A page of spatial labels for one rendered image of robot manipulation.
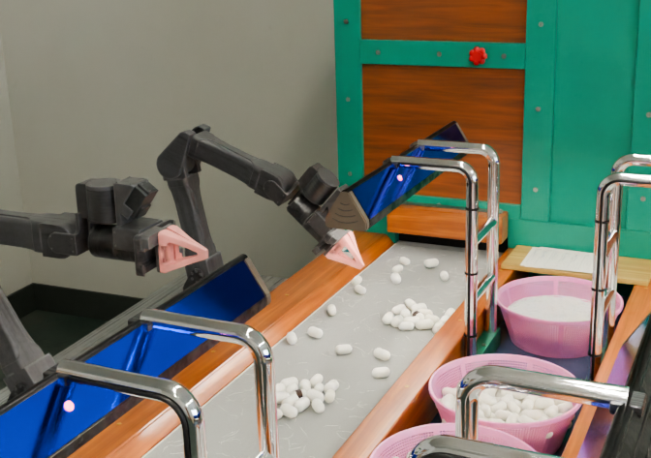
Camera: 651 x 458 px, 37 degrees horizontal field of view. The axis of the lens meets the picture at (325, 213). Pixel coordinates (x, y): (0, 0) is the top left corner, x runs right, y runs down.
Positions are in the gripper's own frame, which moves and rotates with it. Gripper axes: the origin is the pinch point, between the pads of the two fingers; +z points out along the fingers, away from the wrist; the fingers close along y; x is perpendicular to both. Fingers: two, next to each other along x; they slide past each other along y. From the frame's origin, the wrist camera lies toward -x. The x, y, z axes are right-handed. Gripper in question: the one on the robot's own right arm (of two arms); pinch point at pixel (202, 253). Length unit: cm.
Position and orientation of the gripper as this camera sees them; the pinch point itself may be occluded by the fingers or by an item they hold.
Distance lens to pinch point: 150.6
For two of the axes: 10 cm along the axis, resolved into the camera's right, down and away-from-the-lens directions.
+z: 9.2, 1.0, -3.8
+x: 0.2, 9.5, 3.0
